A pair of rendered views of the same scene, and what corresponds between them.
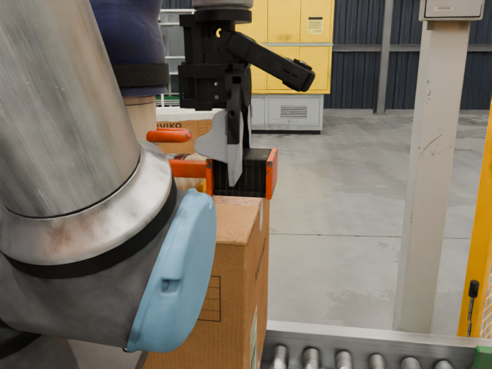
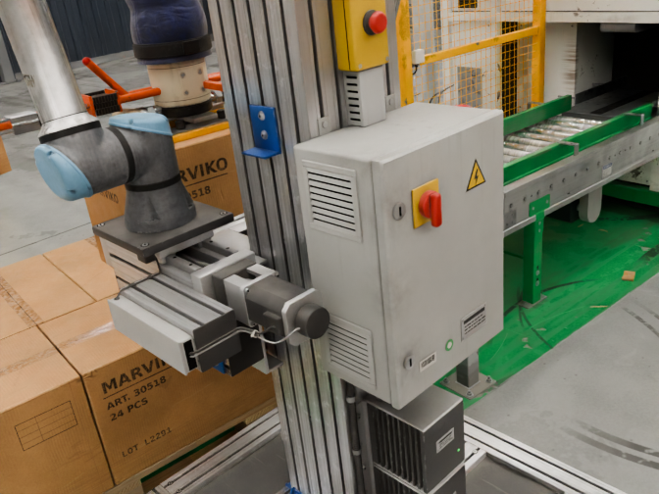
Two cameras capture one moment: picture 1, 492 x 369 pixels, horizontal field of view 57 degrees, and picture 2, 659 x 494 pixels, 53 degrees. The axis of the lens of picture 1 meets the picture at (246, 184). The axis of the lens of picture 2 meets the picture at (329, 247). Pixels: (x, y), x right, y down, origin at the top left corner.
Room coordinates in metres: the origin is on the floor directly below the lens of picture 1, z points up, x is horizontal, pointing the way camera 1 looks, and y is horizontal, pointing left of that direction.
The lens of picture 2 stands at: (-0.83, 1.43, 1.54)
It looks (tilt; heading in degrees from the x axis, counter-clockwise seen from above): 24 degrees down; 315
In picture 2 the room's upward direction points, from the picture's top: 7 degrees counter-clockwise
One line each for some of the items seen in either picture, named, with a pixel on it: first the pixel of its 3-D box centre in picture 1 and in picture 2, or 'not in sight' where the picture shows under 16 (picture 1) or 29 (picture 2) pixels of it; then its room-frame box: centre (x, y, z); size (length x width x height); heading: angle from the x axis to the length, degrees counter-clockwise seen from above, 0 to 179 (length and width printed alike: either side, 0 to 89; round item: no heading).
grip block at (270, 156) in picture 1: (243, 170); not in sight; (0.59, 0.00, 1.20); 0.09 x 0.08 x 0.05; 172
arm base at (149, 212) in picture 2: not in sight; (156, 197); (0.38, 0.72, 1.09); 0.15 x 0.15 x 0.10
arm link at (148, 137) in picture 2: not in sight; (141, 145); (0.38, 0.73, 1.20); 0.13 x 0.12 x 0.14; 88
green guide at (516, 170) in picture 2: not in sight; (566, 152); (0.38, -1.30, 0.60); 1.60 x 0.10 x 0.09; 81
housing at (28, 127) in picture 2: not in sight; (23, 123); (0.95, 0.72, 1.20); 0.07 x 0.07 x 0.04; 82
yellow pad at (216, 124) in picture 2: not in sight; (202, 123); (0.79, 0.28, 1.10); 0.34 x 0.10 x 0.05; 82
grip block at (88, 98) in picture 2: not in sight; (100, 102); (0.92, 0.51, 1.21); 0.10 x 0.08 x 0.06; 172
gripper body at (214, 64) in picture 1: (218, 63); not in sight; (0.59, 0.03, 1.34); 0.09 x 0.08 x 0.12; 82
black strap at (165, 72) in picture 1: (107, 73); (173, 45); (0.88, 0.26, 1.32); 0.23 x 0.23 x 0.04
